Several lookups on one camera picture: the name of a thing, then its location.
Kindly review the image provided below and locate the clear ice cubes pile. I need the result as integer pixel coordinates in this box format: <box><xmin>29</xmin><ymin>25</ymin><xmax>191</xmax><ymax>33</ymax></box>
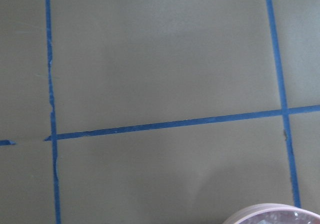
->
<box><xmin>249</xmin><ymin>207</ymin><xmax>320</xmax><ymax>224</ymax></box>

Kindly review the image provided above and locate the pink bowl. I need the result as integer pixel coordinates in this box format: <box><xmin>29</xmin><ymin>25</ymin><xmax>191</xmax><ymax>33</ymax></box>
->
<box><xmin>223</xmin><ymin>203</ymin><xmax>320</xmax><ymax>224</ymax></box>

